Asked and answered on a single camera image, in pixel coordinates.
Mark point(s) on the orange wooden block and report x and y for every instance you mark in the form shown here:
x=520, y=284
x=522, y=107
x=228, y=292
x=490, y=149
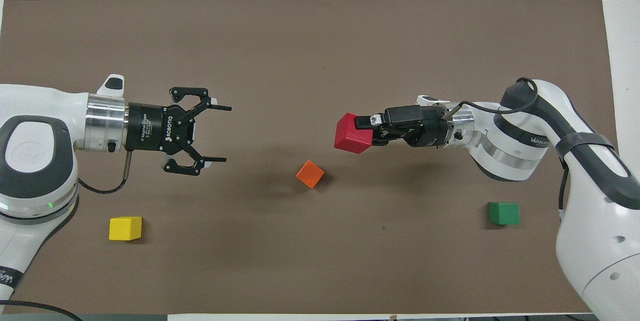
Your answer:
x=310, y=174

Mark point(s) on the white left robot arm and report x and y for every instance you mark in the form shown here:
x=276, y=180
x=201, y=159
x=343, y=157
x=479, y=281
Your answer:
x=35, y=161

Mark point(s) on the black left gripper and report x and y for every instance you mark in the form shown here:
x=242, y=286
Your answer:
x=150, y=128

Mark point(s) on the red wooden block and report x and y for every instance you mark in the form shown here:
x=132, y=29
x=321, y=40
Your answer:
x=352, y=135

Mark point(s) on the green wooden block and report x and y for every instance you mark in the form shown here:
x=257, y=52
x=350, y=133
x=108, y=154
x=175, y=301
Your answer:
x=504, y=213

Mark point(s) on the brown table mat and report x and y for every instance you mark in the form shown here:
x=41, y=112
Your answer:
x=320, y=261

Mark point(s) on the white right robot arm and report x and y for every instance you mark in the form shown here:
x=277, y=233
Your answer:
x=590, y=196

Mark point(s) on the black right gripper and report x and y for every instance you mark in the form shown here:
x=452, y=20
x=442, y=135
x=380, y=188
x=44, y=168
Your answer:
x=432, y=128

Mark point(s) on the yellow wooden block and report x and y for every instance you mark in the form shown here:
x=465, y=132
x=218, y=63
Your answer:
x=125, y=228

